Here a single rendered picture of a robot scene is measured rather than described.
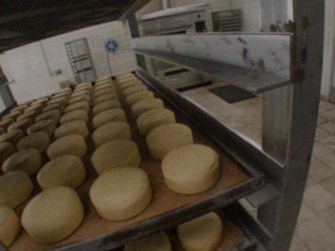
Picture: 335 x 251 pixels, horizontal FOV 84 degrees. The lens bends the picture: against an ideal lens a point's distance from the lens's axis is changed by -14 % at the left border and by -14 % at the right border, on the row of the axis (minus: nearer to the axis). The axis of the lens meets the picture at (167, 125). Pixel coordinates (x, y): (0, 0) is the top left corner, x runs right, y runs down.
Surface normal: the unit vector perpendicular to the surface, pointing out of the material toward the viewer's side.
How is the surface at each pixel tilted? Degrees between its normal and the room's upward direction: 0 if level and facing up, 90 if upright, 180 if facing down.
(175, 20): 90
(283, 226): 90
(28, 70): 90
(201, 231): 0
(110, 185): 0
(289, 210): 90
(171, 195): 0
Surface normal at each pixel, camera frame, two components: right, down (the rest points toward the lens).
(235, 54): -0.94, 0.29
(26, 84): 0.22, 0.39
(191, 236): -0.18, -0.88
